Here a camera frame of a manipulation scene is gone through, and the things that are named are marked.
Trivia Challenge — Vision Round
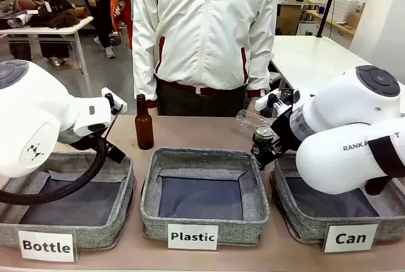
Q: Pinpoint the white label Can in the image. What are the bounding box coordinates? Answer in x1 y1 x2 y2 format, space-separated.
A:
323 223 379 253

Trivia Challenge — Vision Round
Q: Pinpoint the person in plaid shirt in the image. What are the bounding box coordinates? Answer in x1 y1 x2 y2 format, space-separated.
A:
73 0 116 59

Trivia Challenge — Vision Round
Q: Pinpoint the person in white jacket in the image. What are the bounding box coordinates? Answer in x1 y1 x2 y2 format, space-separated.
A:
131 0 281 118

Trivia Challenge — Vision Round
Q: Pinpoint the large white table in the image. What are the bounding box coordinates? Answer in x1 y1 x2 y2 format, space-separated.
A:
270 35 360 96

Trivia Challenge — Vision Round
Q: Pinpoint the white label Plastic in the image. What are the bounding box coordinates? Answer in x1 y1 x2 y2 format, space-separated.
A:
167 223 219 250

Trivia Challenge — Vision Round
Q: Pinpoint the green black drink can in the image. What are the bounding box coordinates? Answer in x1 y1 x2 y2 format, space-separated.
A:
251 125 277 159

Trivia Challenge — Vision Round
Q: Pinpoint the wooden desk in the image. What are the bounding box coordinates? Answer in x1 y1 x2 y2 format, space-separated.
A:
306 8 356 37

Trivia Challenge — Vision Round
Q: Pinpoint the brown glass bottle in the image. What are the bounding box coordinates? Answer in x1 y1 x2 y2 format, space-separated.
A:
135 94 155 151

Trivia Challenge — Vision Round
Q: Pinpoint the white label Bottle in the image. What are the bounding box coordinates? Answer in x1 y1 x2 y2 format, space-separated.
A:
17 229 77 263

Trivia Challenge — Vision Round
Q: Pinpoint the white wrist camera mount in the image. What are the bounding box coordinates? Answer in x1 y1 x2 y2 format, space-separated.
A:
101 87 128 115
255 89 283 111

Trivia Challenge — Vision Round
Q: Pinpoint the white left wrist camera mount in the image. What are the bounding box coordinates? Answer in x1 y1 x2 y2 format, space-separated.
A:
101 87 128 115

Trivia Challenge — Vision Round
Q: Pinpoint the grey fabric basket Plastic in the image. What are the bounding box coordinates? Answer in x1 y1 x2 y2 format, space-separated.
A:
140 147 271 247

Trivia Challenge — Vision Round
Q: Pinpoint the grey fabric basket Bottle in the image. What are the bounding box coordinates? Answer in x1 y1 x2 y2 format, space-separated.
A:
0 151 137 252

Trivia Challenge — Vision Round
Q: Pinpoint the black tripod pole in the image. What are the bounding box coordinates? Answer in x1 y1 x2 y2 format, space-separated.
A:
316 0 343 39

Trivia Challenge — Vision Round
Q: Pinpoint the thick black arm cable hose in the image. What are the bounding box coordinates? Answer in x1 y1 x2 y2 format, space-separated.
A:
0 104 125 204

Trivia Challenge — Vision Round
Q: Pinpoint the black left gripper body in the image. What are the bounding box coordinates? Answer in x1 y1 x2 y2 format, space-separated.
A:
94 137 127 164

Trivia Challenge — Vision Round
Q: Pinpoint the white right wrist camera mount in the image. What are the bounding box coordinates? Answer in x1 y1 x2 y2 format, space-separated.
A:
255 89 283 111

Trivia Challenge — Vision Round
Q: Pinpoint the person in orange jacket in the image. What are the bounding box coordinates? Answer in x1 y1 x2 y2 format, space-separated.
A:
109 0 134 49

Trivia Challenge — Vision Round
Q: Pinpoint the clear plastic bottle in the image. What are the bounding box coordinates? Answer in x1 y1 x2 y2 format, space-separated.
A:
235 109 277 134

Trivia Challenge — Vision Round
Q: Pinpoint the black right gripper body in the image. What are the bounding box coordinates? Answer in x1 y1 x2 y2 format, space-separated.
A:
265 107 306 163

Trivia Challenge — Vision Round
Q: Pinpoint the grey fabric basket Can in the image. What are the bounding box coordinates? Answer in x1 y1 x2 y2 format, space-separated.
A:
271 151 405 244

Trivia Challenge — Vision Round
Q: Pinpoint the white table with clothes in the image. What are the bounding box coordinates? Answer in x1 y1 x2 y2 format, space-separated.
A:
0 15 94 96

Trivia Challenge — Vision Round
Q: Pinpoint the pile of dark clothes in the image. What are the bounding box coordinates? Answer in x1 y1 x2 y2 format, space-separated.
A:
0 0 80 30

